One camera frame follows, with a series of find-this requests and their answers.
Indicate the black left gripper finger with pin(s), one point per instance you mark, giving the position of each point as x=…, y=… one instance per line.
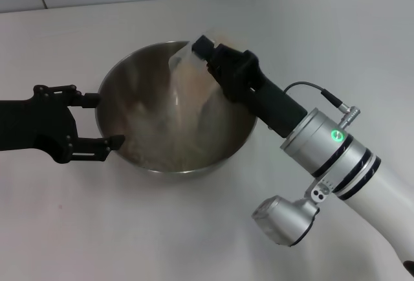
x=93, y=146
x=89, y=100

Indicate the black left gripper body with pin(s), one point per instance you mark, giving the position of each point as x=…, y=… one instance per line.
x=35, y=125

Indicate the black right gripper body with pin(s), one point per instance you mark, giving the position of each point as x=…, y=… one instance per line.
x=252, y=83

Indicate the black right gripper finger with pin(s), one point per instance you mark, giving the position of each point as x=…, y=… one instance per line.
x=203, y=48

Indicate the clear plastic cup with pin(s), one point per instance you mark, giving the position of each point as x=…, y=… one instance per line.
x=182, y=64

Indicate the white rice grains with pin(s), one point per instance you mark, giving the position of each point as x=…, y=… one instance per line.
x=192, y=78

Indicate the stainless steel mixing bowl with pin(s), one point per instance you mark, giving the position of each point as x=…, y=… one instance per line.
x=152, y=125

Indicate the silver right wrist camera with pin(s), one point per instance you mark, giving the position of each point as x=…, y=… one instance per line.
x=284, y=219

